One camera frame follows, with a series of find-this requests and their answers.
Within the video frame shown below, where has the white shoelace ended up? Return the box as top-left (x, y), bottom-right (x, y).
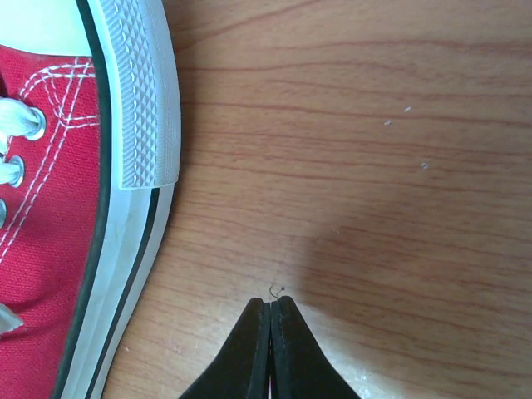
top-left (1, 97), bottom-right (46, 335)

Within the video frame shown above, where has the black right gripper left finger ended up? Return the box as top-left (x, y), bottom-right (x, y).
top-left (181, 298), bottom-right (270, 399)

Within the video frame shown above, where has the red canvas sneaker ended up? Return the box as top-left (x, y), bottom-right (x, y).
top-left (1, 1), bottom-right (181, 398)

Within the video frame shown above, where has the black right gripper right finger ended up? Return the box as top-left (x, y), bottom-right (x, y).
top-left (270, 296), bottom-right (359, 399)

